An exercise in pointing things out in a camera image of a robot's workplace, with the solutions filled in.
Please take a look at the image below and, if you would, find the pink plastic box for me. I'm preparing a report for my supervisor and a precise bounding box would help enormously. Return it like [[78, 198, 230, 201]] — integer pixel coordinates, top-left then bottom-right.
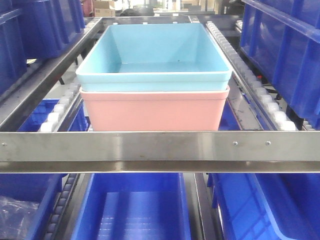
[[80, 88, 230, 132]]

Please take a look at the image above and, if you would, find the light blue plastic box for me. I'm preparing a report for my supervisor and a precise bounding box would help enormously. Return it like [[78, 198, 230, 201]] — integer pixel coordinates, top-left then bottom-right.
[[76, 23, 232, 92]]

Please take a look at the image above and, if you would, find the blue bin lower centre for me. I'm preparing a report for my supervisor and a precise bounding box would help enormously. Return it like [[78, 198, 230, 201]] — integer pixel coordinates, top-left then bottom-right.
[[71, 172, 192, 240]]

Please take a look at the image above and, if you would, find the blue bin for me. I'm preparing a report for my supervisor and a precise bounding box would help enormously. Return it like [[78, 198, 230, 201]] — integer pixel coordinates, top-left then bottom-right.
[[0, 98, 90, 240], [71, 172, 192, 240], [240, 0, 320, 130], [207, 173, 320, 240], [0, 0, 85, 94]]

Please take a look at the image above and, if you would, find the left white roller track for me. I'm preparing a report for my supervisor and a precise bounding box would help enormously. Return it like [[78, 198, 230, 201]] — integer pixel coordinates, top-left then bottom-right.
[[38, 83, 81, 133]]

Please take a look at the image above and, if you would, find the white roller track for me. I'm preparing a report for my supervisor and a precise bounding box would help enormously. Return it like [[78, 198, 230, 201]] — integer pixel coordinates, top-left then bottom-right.
[[205, 21, 297, 131], [38, 83, 81, 133]]

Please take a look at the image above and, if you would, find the right white roller track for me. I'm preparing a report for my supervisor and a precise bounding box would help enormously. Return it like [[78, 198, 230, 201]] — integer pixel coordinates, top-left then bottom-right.
[[205, 21, 297, 131]]

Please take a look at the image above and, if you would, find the cardboard box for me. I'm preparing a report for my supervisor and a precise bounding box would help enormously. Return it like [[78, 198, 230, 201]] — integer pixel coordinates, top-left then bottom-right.
[[92, 0, 116, 17]]

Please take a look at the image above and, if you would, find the blue bin lower right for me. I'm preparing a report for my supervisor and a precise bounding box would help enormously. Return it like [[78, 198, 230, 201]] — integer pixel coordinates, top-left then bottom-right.
[[207, 173, 320, 240]]

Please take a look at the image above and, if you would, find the blue bin upper right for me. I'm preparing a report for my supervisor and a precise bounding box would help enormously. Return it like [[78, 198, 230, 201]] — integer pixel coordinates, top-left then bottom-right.
[[240, 0, 320, 130]]

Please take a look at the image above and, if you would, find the blue bin lower left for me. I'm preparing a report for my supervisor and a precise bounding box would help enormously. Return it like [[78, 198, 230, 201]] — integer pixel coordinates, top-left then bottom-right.
[[0, 98, 90, 240]]

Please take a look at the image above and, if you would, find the blue bin upper left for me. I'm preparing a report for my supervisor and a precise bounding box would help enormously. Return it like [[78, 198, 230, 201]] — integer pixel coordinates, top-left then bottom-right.
[[0, 0, 85, 94]]

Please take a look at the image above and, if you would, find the steel flow rack frame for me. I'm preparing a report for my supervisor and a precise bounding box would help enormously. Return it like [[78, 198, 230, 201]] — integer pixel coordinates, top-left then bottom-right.
[[0, 14, 320, 240]]

